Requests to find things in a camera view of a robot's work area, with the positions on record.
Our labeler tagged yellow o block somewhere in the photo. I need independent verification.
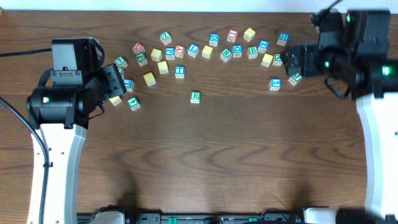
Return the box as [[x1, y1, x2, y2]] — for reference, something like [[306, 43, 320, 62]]
[[202, 45, 213, 59], [261, 54, 274, 67]]

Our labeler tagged green B block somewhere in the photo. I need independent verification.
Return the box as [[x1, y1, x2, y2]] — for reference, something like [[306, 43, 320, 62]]
[[247, 46, 259, 59]]

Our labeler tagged green r block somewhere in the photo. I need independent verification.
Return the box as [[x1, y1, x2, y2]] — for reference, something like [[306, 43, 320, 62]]
[[220, 47, 233, 62], [190, 91, 201, 104]]

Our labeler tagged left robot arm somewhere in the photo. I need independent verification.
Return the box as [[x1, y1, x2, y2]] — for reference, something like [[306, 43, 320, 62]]
[[26, 37, 126, 223]]

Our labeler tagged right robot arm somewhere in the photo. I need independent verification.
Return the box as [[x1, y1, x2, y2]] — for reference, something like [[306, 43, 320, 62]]
[[280, 7, 397, 223]]

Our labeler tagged green J block right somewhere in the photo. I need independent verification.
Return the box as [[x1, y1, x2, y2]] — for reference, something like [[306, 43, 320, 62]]
[[288, 73, 303, 86]]

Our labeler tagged green j block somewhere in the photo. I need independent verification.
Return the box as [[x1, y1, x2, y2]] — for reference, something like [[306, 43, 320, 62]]
[[288, 73, 303, 86], [136, 53, 148, 67]]

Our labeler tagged blue H block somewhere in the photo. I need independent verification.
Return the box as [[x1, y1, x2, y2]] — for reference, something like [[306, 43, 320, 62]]
[[277, 32, 289, 46]]

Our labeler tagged blue 5 block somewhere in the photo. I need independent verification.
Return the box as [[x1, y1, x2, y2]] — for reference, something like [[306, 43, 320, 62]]
[[269, 78, 282, 91]]

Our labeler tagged green 7 block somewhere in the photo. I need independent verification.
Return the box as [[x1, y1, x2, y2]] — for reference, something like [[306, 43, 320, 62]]
[[114, 56, 128, 69]]

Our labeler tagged green V block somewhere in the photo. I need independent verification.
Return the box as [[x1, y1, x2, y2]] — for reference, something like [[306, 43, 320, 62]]
[[118, 67, 124, 79]]

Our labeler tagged blue X block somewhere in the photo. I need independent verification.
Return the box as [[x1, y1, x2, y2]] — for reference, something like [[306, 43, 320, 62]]
[[257, 40, 269, 54]]

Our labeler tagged yellow block far left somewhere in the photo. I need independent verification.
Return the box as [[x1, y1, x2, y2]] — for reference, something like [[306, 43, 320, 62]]
[[109, 96, 122, 106]]

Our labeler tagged blue L block left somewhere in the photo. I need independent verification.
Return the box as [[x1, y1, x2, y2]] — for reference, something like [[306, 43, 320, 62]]
[[124, 79, 134, 92]]

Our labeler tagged blue l block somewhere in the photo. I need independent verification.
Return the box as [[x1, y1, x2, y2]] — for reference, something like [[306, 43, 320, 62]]
[[187, 44, 200, 58], [124, 79, 134, 92]]

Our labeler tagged red U block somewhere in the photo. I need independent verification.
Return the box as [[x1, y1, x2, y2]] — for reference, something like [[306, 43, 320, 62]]
[[132, 42, 145, 55]]

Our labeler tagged green J block left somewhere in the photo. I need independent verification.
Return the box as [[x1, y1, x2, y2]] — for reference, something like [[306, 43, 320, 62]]
[[136, 53, 148, 67]]

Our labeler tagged yellow block top right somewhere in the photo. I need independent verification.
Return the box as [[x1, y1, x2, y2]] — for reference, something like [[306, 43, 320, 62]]
[[243, 28, 256, 42]]

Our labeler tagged green 4 block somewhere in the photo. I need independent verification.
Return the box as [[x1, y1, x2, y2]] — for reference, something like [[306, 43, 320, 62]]
[[127, 96, 141, 111]]

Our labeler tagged yellow block centre left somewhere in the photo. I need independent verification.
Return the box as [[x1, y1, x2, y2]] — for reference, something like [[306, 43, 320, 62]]
[[143, 72, 156, 86]]

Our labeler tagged blue D block lower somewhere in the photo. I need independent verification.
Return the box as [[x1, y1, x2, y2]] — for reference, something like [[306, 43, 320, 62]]
[[233, 45, 243, 58]]

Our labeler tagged blue d block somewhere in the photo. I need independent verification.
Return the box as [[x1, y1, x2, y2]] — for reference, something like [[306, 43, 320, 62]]
[[233, 45, 243, 58], [209, 33, 220, 47]]

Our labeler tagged yellow block upper left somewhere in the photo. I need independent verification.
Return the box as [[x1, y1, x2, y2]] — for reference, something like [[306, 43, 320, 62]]
[[150, 48, 162, 62]]

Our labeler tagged red I block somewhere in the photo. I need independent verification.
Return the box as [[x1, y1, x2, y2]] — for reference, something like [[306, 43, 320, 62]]
[[227, 29, 238, 43]]

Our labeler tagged yellow S block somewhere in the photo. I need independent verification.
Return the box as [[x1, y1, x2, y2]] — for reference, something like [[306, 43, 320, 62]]
[[157, 61, 169, 75]]

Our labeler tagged green Z block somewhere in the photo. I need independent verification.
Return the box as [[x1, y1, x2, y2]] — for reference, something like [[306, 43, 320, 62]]
[[160, 31, 172, 45]]

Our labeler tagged blue P block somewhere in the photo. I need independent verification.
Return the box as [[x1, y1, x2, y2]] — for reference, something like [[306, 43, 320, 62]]
[[165, 47, 175, 60]]

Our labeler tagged blue D block top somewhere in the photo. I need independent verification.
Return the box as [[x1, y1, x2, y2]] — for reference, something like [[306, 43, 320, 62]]
[[209, 33, 220, 47]]

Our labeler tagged blue T block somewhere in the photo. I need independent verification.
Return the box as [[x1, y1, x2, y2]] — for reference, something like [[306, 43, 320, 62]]
[[175, 65, 185, 78]]

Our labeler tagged red A block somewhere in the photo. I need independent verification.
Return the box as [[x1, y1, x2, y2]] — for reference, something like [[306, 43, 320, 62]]
[[175, 45, 185, 58]]

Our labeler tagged left black cable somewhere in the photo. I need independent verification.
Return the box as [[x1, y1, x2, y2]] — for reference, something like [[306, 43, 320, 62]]
[[0, 48, 53, 224]]

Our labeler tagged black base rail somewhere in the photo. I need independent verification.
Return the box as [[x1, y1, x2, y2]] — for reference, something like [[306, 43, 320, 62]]
[[77, 207, 398, 224]]

